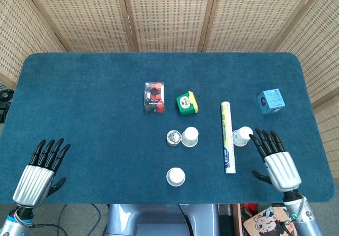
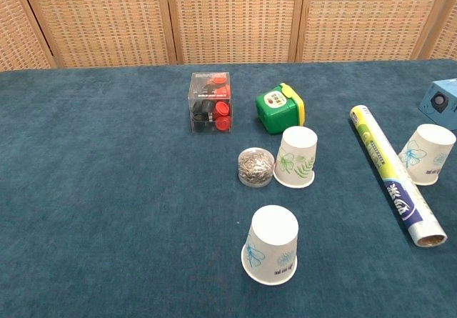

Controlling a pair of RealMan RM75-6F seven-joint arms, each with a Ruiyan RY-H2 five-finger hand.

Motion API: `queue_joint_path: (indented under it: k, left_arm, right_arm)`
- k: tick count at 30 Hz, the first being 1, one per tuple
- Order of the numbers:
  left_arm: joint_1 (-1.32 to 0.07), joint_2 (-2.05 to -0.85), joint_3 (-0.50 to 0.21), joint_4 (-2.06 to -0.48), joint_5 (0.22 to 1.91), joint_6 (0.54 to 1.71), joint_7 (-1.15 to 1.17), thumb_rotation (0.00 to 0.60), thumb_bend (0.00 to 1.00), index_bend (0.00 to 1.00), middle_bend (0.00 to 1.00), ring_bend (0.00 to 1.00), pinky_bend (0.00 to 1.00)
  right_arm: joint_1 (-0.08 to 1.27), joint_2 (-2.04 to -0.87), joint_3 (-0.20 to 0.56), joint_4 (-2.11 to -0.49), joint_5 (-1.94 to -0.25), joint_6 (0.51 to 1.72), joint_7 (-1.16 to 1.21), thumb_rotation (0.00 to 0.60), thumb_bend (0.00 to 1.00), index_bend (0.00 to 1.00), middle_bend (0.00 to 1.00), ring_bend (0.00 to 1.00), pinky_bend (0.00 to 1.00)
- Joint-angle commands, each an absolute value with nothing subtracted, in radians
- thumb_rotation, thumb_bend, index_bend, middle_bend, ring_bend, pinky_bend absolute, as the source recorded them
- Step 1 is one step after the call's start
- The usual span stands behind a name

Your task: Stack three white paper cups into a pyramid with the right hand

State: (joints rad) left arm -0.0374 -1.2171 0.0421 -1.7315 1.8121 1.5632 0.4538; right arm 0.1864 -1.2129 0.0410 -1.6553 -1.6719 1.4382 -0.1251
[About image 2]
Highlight clear box red black clips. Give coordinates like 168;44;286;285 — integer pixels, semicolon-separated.
188;71;233;136

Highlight white paper cup green leaves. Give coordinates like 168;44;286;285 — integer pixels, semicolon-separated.
273;126;318;189

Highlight green yellow plastic box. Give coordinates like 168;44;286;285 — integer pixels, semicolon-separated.
255;82;307;135

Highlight cling film roll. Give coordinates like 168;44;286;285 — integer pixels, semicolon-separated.
349;104;448;249

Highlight light blue cardboard box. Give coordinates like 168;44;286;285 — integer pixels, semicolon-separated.
418;78;457;131

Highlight white paper cup blue flower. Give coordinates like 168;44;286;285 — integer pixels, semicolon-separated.
398;124;457;187
241;204;299;286

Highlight blue felt table cover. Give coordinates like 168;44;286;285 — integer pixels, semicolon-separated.
0;59;457;318

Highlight clear round paper clip case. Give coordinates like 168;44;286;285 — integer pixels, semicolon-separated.
238;147;276;189

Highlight woven folding screen panel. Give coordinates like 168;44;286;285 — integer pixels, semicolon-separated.
424;0;457;61
296;0;456;64
0;0;58;71
164;0;308;65
16;0;178;69

